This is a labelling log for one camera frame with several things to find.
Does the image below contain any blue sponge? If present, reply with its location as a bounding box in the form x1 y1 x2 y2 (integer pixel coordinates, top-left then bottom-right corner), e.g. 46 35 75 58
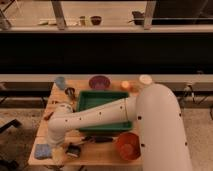
34 144 52 160

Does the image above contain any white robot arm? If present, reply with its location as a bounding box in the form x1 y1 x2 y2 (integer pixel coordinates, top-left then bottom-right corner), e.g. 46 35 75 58
47 83 193 171

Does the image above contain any metal measuring cup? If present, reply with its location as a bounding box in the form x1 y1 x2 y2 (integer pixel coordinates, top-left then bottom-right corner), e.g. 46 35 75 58
65 87 76 104

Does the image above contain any blue plastic cup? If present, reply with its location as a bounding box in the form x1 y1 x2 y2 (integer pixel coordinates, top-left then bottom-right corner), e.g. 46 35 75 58
54 76 66 90

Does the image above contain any white paper cup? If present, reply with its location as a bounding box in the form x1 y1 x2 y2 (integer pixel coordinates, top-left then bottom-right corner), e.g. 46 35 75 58
139 74 153 85

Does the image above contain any wooden table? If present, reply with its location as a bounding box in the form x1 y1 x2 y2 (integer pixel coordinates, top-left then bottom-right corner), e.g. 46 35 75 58
27 79 180 167

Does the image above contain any green plastic tray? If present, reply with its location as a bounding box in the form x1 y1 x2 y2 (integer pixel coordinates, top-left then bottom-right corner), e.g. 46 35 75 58
76 91 133 132

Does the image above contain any red plastic bowl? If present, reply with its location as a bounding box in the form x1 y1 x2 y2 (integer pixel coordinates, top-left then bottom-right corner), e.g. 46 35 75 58
115 132 141 161

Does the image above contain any purple bowl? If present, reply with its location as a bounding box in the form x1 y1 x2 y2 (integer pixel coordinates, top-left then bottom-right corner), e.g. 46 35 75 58
89 75 110 90

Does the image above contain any small orange ball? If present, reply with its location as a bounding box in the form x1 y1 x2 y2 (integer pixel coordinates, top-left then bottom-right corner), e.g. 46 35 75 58
121 81 130 90

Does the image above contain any dark red background bowl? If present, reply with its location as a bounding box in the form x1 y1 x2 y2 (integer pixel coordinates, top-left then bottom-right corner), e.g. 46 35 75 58
90 16 102 26

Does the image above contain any dark background pot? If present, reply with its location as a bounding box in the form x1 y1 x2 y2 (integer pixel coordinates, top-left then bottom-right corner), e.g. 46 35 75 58
132 11 144 25

